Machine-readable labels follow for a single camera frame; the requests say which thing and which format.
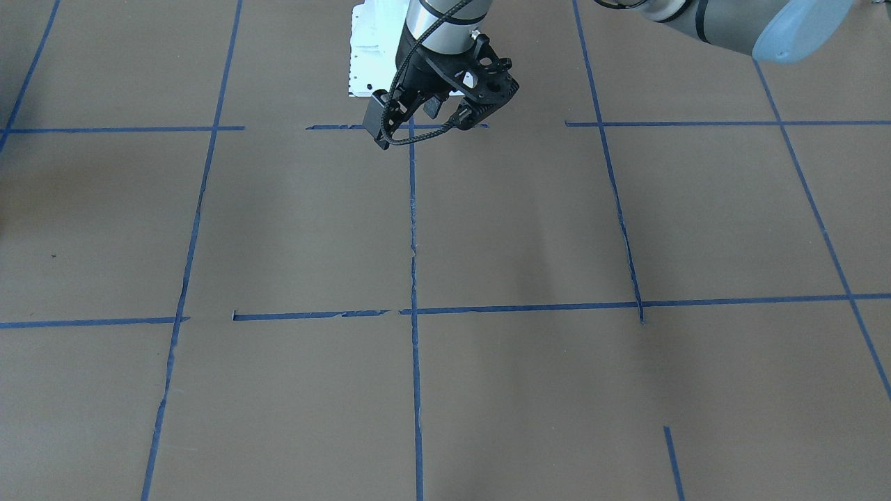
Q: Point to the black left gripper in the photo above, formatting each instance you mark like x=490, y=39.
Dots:
x=420, y=77

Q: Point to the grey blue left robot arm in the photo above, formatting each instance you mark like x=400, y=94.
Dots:
x=782, y=32

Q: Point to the white mounting plate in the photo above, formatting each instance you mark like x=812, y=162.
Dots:
x=376, y=29

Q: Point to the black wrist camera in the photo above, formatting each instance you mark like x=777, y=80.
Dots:
x=380, y=118

